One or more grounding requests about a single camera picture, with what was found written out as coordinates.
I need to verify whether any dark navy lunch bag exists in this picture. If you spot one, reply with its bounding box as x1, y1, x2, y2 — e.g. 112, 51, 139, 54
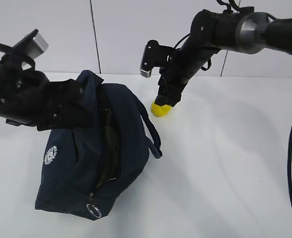
35, 70, 162, 220

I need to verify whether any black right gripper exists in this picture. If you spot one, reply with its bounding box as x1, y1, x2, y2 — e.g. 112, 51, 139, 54
155, 34, 213, 107

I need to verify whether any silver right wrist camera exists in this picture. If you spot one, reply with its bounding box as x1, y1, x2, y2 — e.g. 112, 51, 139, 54
140, 40, 178, 78

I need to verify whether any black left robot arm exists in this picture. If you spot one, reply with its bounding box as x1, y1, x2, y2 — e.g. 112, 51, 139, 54
0, 64, 94, 131

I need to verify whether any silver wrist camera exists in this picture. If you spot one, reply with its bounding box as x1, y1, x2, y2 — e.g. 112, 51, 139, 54
12, 29, 49, 69
140, 40, 178, 78

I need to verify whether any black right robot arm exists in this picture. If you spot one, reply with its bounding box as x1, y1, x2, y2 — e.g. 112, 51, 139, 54
155, 9, 292, 107

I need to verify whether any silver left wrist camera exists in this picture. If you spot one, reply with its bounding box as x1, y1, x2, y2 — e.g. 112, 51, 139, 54
12, 29, 49, 69

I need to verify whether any yellow lemon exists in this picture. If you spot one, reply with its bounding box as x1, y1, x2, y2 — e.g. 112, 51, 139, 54
150, 101, 172, 117

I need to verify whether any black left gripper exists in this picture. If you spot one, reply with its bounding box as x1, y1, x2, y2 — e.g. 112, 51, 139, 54
0, 71, 94, 131

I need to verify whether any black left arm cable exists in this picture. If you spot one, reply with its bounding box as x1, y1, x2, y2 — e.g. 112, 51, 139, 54
0, 41, 36, 71

